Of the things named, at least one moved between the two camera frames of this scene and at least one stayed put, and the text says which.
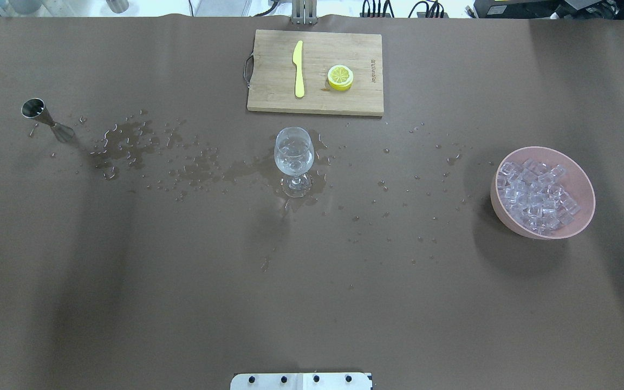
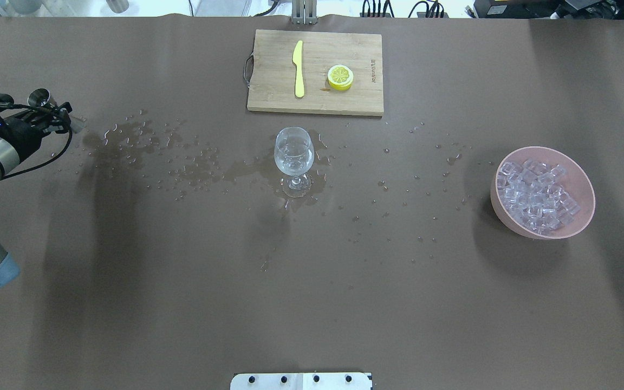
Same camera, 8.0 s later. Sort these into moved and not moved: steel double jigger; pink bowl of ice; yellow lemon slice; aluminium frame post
Moved: steel double jigger
Not moved: pink bowl of ice; aluminium frame post; yellow lemon slice
